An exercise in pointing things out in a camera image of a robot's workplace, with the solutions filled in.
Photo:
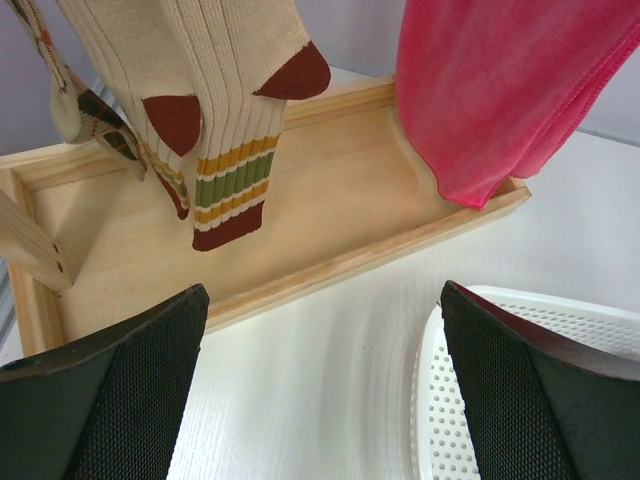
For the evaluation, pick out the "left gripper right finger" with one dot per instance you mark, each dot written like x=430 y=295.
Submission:
x=538 y=404

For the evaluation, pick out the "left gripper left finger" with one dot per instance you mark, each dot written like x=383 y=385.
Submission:
x=108 y=405

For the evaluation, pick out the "beige striped sock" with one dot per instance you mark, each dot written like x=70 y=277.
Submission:
x=243 y=60
x=169 y=128

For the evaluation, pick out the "white perforated plastic basket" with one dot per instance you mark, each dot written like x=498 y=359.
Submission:
x=440 y=439

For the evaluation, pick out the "wooden clothes rack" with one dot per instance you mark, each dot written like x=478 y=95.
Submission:
x=88 y=245

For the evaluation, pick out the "argyle patterned sock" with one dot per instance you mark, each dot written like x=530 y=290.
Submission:
x=79 y=115

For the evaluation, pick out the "pink towel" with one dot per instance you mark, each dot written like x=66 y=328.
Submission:
x=490 y=90

